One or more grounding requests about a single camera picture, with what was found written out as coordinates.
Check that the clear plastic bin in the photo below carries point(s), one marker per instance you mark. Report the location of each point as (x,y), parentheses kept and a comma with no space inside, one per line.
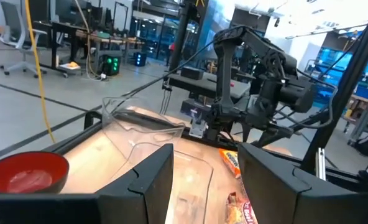
(140,124)
(196,186)

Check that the silver aluminium strip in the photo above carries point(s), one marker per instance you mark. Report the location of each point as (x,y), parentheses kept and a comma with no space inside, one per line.
(320,165)

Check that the roast beef ramen packet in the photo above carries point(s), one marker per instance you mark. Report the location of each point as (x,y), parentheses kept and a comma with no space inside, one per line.
(232,161)

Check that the black box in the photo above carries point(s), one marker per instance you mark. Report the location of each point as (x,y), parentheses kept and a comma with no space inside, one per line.
(191,73)

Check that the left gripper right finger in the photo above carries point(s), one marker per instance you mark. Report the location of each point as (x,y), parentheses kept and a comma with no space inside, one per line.
(280,199)

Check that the computer tower blue lights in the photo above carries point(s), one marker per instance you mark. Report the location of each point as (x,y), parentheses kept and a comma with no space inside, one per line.
(140,59)

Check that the white office chair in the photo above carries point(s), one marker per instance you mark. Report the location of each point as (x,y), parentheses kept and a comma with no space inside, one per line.
(13,18)

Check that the white arm base bracket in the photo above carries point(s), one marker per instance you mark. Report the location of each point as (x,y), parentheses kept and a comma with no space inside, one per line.
(198,129)

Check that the black table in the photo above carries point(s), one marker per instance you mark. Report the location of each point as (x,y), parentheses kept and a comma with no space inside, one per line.
(202,85)

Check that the wooden workbench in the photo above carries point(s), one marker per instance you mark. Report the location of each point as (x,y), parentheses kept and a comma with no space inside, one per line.
(115,40)

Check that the red black bowl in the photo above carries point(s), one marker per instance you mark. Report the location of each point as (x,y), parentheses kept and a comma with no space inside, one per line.
(28,168)

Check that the computer tower green lights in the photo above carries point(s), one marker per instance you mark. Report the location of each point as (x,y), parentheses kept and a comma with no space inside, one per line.
(109,67)

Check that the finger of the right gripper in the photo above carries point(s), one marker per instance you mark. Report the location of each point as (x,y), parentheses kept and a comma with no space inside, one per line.
(271,135)
(246,133)

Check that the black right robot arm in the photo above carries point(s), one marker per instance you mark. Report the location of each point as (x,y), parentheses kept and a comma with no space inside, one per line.
(224,77)

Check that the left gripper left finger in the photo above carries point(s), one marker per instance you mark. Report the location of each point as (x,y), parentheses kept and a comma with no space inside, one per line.
(140,199)

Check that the black desk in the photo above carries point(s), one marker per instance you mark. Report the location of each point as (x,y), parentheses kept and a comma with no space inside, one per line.
(55,40)

